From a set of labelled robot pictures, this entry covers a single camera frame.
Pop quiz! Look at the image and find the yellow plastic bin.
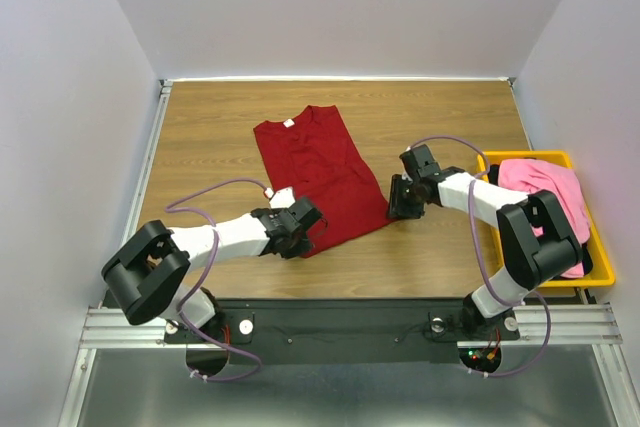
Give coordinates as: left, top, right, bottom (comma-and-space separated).
477, 151, 615, 289

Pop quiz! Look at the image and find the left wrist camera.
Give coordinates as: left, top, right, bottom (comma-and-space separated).
269, 186, 323, 231

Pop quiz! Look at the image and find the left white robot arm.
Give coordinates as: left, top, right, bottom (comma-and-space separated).
101, 201, 322, 341

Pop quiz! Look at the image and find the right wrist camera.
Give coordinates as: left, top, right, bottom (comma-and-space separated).
399, 144, 441, 182

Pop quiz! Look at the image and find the pink t shirt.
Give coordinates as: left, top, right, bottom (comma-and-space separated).
498, 158, 593, 280

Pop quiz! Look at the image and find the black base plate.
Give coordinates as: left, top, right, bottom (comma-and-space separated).
164, 296, 521, 366

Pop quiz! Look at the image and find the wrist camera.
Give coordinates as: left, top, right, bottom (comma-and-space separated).
399, 144, 441, 182
269, 186, 323, 231

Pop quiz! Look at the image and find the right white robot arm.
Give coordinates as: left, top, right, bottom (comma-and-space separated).
387, 167, 583, 337

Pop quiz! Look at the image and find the black garment in bin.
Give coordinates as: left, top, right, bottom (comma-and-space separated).
488, 158, 593, 279

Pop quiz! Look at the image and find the red t shirt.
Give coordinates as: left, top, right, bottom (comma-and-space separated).
253, 105, 391, 258

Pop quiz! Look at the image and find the aluminium frame rail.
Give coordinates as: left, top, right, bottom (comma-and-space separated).
58, 79, 174, 426

